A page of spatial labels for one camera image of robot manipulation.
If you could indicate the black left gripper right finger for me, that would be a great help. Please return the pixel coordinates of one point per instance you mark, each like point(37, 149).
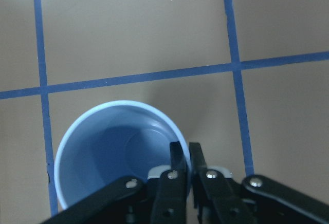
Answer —
point(214, 198)

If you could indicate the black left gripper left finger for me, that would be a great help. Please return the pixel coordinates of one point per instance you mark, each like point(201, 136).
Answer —
point(169, 204)

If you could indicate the light blue plastic cup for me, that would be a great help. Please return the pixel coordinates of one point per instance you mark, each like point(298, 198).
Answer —
point(112, 140)

